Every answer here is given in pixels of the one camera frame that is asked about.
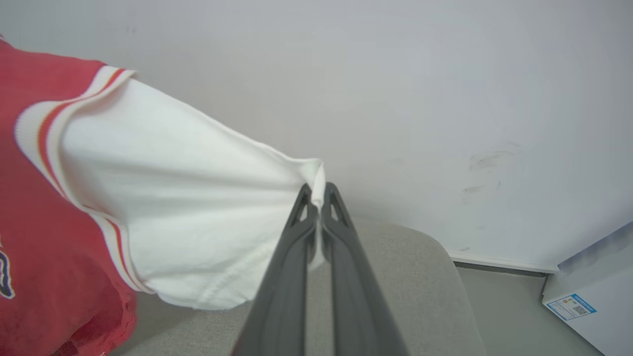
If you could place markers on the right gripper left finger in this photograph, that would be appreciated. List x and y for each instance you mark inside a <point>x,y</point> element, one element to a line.
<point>282,306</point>

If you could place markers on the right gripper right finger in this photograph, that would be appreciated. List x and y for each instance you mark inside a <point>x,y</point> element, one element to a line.
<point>356,306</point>

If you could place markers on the red and white shirt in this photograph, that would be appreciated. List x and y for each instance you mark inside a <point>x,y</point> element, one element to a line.
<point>173,198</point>

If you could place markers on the grey fabric sofa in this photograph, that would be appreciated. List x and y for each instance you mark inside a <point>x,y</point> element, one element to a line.
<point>420,296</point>

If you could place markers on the blue and white label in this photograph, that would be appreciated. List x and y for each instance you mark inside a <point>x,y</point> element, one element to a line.
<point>571,306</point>

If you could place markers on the white appliance box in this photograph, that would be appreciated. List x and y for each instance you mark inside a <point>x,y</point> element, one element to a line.
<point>608,277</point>

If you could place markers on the white wall baseboard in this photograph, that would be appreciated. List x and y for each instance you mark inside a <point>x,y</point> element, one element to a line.
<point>499,262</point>

